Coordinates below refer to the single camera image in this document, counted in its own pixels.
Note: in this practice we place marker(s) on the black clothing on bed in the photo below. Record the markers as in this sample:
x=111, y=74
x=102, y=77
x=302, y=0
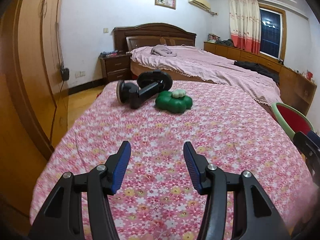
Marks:
x=255, y=67

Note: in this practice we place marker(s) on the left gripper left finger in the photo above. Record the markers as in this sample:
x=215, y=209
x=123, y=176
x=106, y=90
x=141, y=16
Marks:
x=60, y=217

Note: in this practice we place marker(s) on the dark wooden headboard bed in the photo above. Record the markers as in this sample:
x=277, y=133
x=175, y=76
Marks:
x=149, y=34

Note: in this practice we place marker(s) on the black suction phone mount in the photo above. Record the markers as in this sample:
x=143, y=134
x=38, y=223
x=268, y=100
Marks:
x=148, y=85

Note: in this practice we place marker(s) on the cream and red curtain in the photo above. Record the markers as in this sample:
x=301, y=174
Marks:
x=245, y=24

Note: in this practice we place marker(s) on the folded mauve cloth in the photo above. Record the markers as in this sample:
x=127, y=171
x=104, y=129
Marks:
x=162, y=50

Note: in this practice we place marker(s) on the green clover-shaped toy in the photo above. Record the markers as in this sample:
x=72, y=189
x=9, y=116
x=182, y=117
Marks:
x=176, y=102

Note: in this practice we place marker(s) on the dark wooden nightstand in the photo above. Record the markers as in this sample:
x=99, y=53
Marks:
x=117, y=67

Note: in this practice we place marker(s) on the wall air conditioner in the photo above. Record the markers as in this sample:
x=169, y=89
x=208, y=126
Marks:
x=203, y=4

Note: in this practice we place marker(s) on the pink floral bedsheet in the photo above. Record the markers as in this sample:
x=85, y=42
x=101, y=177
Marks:
x=224, y=124

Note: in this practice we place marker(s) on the wooden wardrobe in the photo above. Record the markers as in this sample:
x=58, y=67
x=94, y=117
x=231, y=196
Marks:
x=33, y=97

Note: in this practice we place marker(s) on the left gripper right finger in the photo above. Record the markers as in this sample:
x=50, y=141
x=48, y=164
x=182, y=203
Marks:
x=254, y=217

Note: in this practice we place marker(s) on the red bin with green rim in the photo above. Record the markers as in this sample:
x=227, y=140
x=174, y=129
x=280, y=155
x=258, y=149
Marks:
x=291, y=120

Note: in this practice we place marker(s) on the long wooden cabinet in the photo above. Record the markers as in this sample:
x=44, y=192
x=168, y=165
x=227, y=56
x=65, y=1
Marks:
x=295, y=89

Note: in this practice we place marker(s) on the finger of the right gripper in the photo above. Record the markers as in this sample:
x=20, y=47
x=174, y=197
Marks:
x=309, y=146

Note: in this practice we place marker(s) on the window with wooden frame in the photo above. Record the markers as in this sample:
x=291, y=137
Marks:
x=273, y=33

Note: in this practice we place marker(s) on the pink checked bedspread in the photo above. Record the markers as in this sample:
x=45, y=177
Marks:
x=205, y=66

